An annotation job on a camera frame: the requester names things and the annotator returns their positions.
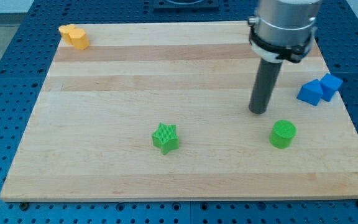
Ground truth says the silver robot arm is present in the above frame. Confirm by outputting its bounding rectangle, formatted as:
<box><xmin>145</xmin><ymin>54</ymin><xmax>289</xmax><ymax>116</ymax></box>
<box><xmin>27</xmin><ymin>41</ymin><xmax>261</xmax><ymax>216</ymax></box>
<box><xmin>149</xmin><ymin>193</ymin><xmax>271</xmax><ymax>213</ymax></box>
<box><xmin>248</xmin><ymin>0</ymin><xmax>322</xmax><ymax>63</ymax></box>

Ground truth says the yellow heart block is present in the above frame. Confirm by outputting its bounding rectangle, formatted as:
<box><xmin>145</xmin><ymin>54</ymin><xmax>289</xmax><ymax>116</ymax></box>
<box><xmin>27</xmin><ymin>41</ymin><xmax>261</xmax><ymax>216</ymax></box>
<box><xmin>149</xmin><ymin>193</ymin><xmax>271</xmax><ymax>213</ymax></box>
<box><xmin>58</xmin><ymin>24</ymin><xmax>76</xmax><ymax>45</ymax></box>

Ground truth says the wooden board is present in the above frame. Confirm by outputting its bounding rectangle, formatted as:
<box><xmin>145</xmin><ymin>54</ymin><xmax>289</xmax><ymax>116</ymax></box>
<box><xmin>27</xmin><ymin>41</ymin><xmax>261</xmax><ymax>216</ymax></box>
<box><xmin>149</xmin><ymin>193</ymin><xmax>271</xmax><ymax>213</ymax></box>
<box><xmin>0</xmin><ymin>21</ymin><xmax>358</xmax><ymax>202</ymax></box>

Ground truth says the blue cube block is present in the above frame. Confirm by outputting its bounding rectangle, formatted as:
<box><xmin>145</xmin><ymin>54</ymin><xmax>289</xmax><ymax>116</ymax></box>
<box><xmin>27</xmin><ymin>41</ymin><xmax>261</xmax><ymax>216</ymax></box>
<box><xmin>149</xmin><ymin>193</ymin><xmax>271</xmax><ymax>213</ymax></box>
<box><xmin>319</xmin><ymin>73</ymin><xmax>343</xmax><ymax>101</ymax></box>

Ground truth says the green cylinder block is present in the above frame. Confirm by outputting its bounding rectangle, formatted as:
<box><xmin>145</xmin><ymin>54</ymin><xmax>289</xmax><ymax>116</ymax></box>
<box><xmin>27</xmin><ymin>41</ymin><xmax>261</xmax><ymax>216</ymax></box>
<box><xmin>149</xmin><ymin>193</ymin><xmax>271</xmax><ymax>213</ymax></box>
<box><xmin>269</xmin><ymin>120</ymin><xmax>297</xmax><ymax>149</ymax></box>

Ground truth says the yellow hexagon block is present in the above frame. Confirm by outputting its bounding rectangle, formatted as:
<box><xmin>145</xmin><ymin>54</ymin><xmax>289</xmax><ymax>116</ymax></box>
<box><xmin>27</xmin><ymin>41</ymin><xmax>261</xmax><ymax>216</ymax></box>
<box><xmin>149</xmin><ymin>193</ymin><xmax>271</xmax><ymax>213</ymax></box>
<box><xmin>68</xmin><ymin>28</ymin><xmax>90</xmax><ymax>50</ymax></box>

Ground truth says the green star block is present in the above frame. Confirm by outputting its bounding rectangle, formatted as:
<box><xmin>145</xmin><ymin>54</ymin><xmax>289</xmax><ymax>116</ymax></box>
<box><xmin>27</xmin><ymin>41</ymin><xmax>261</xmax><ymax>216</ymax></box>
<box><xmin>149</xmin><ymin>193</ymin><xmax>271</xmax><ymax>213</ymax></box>
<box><xmin>152</xmin><ymin>123</ymin><xmax>179</xmax><ymax>155</ymax></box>

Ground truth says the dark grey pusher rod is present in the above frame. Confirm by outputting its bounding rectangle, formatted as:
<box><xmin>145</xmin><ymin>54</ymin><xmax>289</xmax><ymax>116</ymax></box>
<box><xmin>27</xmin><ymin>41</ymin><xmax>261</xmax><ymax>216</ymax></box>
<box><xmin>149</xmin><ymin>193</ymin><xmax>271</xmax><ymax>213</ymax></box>
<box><xmin>249</xmin><ymin>58</ymin><xmax>282</xmax><ymax>114</ymax></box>

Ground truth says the blue triangular block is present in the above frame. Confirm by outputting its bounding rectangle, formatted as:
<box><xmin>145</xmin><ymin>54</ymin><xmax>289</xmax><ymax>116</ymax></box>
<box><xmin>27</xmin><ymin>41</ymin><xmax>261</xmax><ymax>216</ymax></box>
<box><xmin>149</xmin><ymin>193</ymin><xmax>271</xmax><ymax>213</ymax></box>
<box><xmin>296</xmin><ymin>79</ymin><xmax>323</xmax><ymax>106</ymax></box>

